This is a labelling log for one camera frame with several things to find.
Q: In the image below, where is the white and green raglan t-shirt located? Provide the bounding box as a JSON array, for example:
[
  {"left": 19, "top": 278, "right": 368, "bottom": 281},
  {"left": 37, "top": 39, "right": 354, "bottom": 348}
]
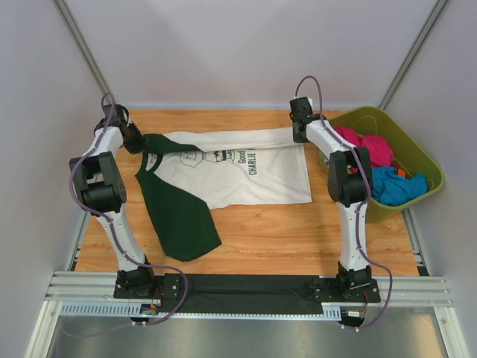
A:
[{"left": 136, "top": 128, "right": 312, "bottom": 262}]

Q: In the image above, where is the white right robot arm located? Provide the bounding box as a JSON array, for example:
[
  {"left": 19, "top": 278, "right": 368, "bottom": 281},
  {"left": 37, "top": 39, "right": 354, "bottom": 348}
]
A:
[{"left": 290, "top": 97, "right": 372, "bottom": 301}]

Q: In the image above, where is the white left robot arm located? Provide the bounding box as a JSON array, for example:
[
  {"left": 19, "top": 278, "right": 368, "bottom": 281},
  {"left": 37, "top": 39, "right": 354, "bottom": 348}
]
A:
[{"left": 69, "top": 104, "right": 158, "bottom": 299}]

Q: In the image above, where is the olive green plastic bin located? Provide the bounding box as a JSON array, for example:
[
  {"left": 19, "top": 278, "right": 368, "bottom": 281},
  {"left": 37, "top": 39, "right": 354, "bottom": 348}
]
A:
[{"left": 330, "top": 107, "right": 444, "bottom": 223}]

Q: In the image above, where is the magenta pink t-shirt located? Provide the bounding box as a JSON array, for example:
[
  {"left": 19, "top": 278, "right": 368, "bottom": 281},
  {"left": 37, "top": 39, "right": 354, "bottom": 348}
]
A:
[{"left": 336, "top": 126, "right": 394, "bottom": 168}]

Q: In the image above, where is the blue t-shirt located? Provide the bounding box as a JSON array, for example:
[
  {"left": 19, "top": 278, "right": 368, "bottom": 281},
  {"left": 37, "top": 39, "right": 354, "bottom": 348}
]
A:
[{"left": 372, "top": 166, "right": 429, "bottom": 207}]

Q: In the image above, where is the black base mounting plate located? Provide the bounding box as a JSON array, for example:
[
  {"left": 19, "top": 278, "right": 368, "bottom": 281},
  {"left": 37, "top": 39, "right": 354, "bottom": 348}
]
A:
[{"left": 113, "top": 272, "right": 382, "bottom": 315}]

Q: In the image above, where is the aluminium corner frame post left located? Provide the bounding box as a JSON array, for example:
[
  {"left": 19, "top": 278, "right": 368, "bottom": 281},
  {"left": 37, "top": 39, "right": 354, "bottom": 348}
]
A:
[{"left": 52, "top": 0, "right": 110, "bottom": 95}]

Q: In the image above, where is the aluminium corner frame post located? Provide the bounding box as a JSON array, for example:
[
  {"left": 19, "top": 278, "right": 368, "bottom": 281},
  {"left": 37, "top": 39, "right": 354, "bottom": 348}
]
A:
[
  {"left": 52, "top": 0, "right": 110, "bottom": 95},
  {"left": 378, "top": 0, "right": 451, "bottom": 110}
]

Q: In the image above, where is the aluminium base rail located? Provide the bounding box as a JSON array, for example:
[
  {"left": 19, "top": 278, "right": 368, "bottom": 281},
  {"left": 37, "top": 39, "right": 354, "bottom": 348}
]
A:
[{"left": 45, "top": 271, "right": 453, "bottom": 307}]

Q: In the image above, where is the aluminium corner frame post right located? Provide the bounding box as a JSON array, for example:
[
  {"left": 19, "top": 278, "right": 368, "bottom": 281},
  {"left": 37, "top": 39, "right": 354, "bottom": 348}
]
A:
[{"left": 378, "top": 0, "right": 451, "bottom": 110}]

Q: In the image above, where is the grey slotted cable duct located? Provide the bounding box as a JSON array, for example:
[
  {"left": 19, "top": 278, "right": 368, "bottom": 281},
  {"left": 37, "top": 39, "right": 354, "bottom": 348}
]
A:
[{"left": 59, "top": 301, "right": 341, "bottom": 322}]

